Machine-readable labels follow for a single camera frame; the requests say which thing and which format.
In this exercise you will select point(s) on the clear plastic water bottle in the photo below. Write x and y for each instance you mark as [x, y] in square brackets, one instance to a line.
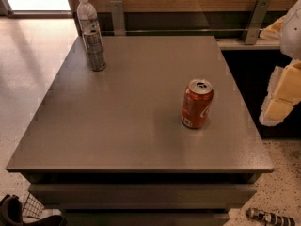
[88, 18]

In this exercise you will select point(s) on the horizontal metal rail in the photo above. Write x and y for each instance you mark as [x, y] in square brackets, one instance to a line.
[197, 32]

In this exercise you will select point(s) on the red coke can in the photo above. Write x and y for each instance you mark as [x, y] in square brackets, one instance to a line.
[197, 101]

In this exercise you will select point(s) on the grey drawer cabinet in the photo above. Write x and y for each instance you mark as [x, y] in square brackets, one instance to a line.
[110, 148]

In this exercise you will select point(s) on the black striped cylinder on floor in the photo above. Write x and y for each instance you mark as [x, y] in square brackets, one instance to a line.
[269, 218]

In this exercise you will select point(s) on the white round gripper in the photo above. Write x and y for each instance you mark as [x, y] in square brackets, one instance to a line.
[292, 35]

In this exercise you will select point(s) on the wire mesh basket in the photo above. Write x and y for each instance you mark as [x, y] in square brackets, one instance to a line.
[31, 207]

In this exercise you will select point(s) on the metal wall bracket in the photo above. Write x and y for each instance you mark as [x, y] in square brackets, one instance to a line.
[255, 21]
[117, 15]

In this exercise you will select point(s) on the right metal wall bracket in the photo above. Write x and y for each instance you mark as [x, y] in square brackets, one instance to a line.
[255, 21]

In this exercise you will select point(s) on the silver redbull can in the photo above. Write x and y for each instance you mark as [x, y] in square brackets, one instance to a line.
[94, 46]

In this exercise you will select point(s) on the left metal wall bracket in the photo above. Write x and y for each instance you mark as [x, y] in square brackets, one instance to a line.
[117, 15]

